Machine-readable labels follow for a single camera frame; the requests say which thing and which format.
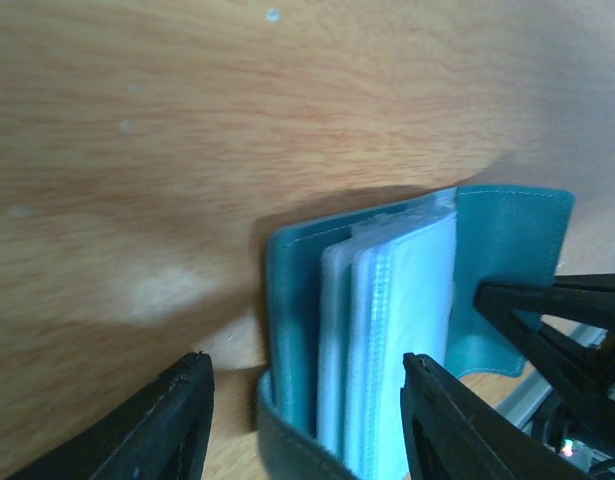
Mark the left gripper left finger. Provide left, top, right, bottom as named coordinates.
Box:
left=10, top=352, right=215, bottom=479

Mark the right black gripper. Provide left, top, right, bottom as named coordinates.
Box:
left=473, top=273, right=615, bottom=479

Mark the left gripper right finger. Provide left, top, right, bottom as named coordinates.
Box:
left=401, top=353, right=588, bottom=480

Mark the teal leather card holder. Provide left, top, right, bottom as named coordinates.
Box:
left=257, top=185, right=574, bottom=479

